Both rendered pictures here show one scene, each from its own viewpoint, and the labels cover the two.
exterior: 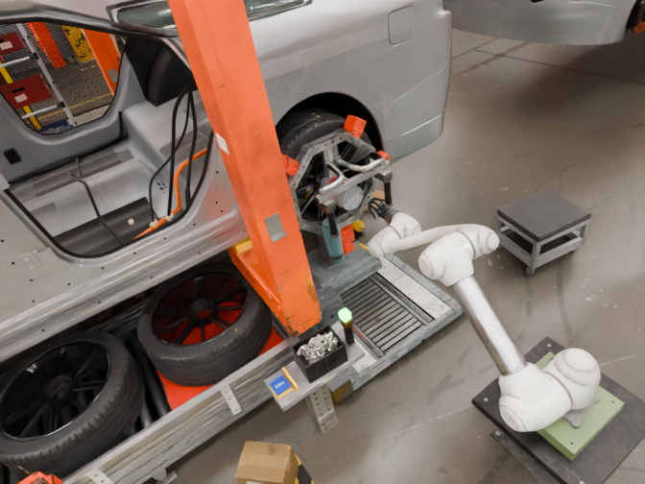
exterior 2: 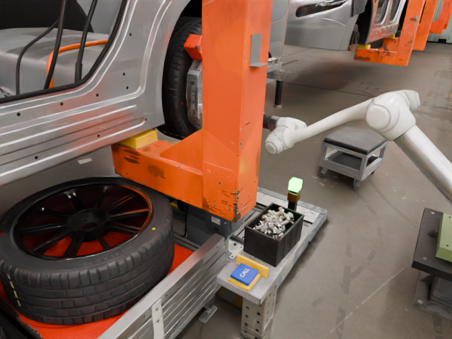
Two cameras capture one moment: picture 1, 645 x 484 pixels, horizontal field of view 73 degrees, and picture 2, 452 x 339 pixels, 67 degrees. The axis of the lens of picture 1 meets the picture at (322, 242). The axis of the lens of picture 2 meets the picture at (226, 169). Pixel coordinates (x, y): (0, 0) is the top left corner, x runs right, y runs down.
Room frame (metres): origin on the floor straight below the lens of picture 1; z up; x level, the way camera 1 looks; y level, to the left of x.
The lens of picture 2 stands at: (0.42, 0.80, 1.29)
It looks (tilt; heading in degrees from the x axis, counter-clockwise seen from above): 27 degrees down; 329
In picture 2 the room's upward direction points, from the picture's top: 2 degrees clockwise
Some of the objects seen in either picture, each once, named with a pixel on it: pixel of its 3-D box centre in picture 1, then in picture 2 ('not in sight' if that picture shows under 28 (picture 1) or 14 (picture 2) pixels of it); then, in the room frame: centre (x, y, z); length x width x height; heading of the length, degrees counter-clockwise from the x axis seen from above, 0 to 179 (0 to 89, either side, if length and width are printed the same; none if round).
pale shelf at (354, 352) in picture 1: (315, 368); (267, 253); (1.17, 0.15, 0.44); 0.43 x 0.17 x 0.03; 116
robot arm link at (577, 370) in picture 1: (572, 375); not in sight; (0.84, -0.81, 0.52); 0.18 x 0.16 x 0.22; 110
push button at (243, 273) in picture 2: (280, 385); (244, 274); (1.09, 0.30, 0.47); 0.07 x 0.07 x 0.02; 26
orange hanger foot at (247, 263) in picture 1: (258, 256); (165, 148); (1.69, 0.33, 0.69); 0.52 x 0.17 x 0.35; 26
